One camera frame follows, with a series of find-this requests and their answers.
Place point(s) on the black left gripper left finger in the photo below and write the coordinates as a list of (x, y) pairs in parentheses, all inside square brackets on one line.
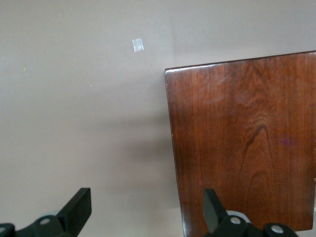
[(61, 227)]

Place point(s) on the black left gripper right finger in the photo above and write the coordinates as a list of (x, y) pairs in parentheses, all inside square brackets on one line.
[(222, 228)]

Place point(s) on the dark brown wooden drawer box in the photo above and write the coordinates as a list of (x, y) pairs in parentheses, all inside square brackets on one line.
[(242, 135)]

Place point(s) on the small clear tape piece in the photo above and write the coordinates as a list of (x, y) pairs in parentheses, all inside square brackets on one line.
[(137, 45)]

